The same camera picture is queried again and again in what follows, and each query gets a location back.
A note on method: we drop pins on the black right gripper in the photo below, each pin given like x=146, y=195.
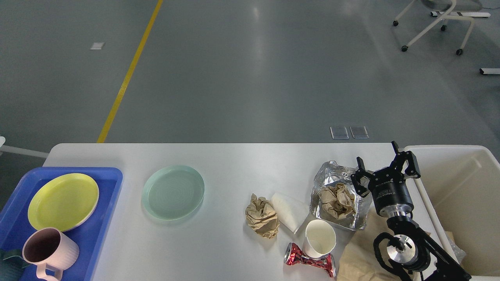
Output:
x=388, y=186

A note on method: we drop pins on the mint green plate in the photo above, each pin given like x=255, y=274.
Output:
x=173, y=192

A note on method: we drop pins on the dark teal mug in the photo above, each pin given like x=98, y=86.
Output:
x=12, y=265

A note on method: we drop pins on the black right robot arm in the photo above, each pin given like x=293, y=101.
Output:
x=408, y=249

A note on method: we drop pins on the brown paper in foil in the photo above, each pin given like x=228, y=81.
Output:
x=337, y=201

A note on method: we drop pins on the silver foil container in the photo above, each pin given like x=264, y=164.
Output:
x=329, y=174

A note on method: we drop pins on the beige plastic bin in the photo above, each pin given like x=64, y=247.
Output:
x=460, y=188

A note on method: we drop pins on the brown paper bag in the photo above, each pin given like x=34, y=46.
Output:
x=358, y=262

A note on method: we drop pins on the white crushed paper cup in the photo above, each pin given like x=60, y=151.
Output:
x=290, y=212

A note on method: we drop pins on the clear plastic wrap in bin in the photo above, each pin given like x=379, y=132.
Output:
x=459, y=253

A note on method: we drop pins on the crushed red can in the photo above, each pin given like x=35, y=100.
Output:
x=294, y=255

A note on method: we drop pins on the crumpled brown paper ball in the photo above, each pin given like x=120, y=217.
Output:
x=261, y=217

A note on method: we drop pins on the white table leg bar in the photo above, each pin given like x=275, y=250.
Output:
x=489, y=71

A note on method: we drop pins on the white rolling chair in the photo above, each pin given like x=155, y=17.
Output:
x=447, y=10

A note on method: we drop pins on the yellow plate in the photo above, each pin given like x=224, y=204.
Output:
x=64, y=203

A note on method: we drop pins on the pink ribbed mug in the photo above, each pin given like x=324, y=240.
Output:
x=52, y=252

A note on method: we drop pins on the blue plastic tray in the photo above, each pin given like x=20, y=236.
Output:
x=15, y=228

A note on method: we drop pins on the white chair base leg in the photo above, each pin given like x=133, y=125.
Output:
x=20, y=151

